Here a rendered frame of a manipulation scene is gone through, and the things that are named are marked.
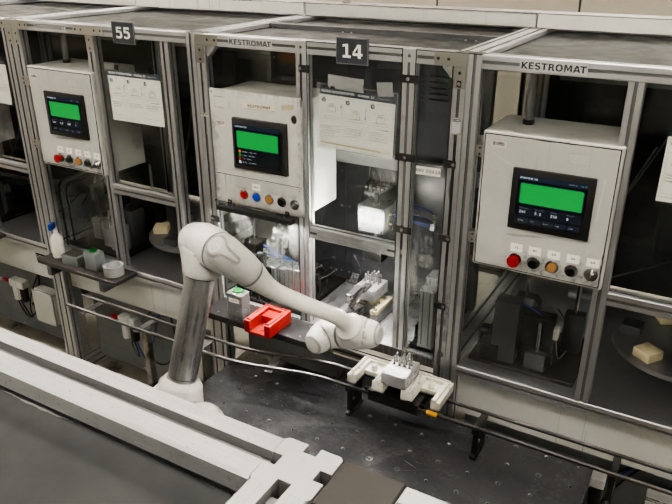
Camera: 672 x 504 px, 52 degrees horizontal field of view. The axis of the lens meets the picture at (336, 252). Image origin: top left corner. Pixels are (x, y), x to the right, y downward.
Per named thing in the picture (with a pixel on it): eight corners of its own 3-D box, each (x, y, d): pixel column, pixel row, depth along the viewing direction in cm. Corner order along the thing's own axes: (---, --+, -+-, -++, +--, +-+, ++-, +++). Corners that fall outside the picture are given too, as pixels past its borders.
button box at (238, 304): (227, 316, 287) (225, 291, 283) (238, 309, 294) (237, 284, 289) (242, 321, 284) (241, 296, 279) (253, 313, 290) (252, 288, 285)
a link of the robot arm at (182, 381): (164, 450, 231) (135, 419, 247) (206, 441, 243) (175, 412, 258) (203, 231, 214) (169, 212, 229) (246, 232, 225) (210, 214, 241)
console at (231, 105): (212, 202, 282) (204, 88, 263) (254, 182, 304) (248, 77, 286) (299, 220, 263) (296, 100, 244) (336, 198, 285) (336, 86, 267)
